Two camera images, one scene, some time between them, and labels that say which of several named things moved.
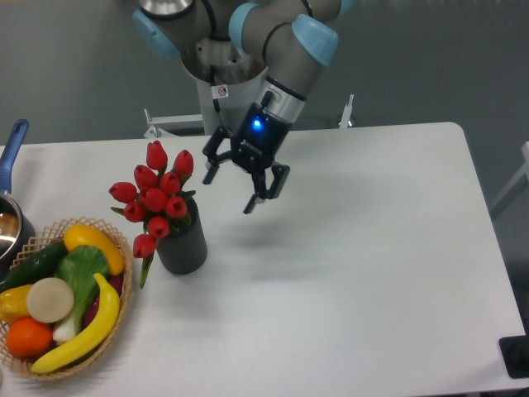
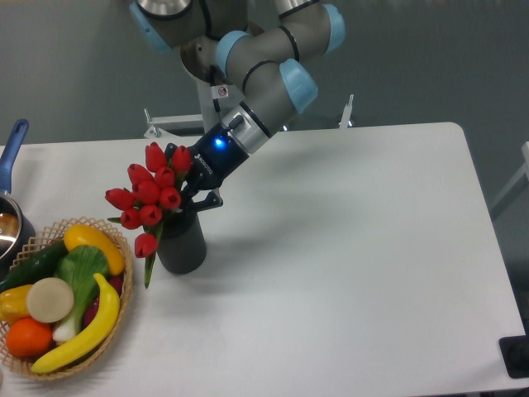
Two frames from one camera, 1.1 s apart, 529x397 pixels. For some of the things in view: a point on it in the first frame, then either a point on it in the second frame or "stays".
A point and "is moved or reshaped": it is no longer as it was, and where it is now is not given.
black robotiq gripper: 258,138 to 216,158
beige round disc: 50,299 stays
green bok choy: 78,265 stays
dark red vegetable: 115,281 stays
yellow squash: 82,235 stays
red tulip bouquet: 160,197 is moved or reshaped
